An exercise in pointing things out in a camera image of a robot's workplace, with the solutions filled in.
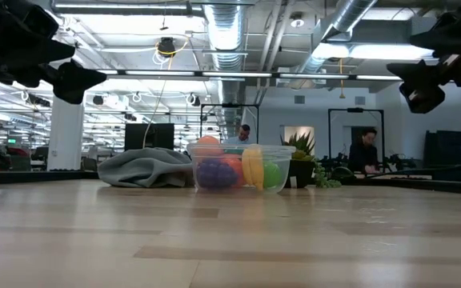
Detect black screen back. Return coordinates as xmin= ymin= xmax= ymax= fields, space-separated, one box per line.
xmin=124 ymin=122 xmax=175 ymax=150

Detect white square pillar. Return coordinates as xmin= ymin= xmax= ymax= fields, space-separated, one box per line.
xmin=46 ymin=95 xmax=86 ymax=172

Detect light green toy pear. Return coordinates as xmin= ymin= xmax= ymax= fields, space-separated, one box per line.
xmin=263 ymin=160 xmax=283 ymax=190

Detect person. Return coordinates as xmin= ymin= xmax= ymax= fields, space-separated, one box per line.
xmin=347 ymin=126 xmax=381 ymax=174
xmin=224 ymin=123 xmax=252 ymax=146

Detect silver spiral air duct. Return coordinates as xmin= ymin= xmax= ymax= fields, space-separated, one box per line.
xmin=202 ymin=0 xmax=251 ymax=133
xmin=294 ymin=0 xmax=378 ymax=87

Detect potted succulent plant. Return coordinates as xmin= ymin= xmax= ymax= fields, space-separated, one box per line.
xmin=280 ymin=131 xmax=342 ymax=189

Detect long ceiling light strip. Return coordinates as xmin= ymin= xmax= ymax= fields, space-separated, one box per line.
xmin=94 ymin=67 xmax=403 ymax=83

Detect orange toy tangerine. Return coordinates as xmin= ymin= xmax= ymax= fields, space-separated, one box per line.
xmin=224 ymin=156 xmax=246 ymax=188

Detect black gantry frame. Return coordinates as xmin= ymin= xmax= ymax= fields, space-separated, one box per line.
xmin=327 ymin=107 xmax=386 ymax=173
xmin=199 ymin=102 xmax=261 ymax=145

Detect grey cloth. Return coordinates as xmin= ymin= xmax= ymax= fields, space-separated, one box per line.
xmin=97 ymin=146 xmax=195 ymax=189

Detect peach toy fruit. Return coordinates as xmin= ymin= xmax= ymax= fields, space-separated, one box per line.
xmin=196 ymin=135 xmax=224 ymax=158

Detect black reel with yellow cable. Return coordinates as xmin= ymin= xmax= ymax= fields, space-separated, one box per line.
xmin=156 ymin=36 xmax=190 ymax=59

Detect yellow toy banana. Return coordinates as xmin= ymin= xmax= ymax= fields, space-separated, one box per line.
xmin=241 ymin=146 xmax=266 ymax=192

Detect purple toy grapes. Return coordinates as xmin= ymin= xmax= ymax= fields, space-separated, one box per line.
xmin=196 ymin=158 xmax=239 ymax=190

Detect clear plastic tupperware container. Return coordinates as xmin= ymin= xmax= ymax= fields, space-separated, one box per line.
xmin=186 ymin=142 xmax=297 ymax=195

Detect black cabinet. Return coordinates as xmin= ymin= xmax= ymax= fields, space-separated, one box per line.
xmin=423 ymin=130 xmax=461 ymax=174

